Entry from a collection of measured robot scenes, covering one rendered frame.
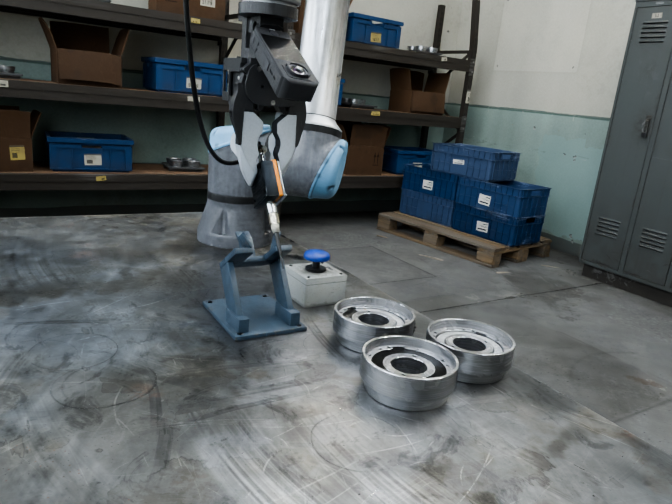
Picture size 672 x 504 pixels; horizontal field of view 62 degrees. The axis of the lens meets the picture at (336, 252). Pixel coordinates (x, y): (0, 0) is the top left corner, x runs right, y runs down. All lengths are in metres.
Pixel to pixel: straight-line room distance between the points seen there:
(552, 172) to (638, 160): 1.13
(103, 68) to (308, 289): 3.31
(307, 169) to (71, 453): 0.68
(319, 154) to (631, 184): 3.34
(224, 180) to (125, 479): 0.70
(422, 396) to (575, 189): 4.51
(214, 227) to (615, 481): 0.79
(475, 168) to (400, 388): 3.96
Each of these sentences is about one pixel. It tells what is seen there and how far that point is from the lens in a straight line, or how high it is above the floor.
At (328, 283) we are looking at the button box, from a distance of 0.83.
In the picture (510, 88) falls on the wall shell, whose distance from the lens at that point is 5.57.
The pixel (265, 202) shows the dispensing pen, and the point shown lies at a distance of 0.70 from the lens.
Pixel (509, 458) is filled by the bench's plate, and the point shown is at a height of 0.80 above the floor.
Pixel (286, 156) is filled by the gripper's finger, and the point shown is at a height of 1.02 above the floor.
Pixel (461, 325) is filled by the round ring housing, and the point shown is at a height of 0.83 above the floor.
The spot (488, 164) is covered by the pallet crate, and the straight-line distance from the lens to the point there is 4.42.
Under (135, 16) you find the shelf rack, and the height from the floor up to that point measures 1.44.
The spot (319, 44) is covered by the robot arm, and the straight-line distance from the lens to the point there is 1.12.
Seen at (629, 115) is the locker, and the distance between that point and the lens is 4.27.
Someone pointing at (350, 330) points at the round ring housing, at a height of 0.83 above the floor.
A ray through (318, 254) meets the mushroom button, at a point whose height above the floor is 0.87.
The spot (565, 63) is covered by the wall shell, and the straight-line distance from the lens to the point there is 5.24.
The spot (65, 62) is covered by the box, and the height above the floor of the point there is 1.13.
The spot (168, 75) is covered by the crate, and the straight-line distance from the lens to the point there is 4.15.
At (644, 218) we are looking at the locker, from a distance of 4.18.
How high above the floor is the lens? 1.11
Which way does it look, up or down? 16 degrees down
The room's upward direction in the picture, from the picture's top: 6 degrees clockwise
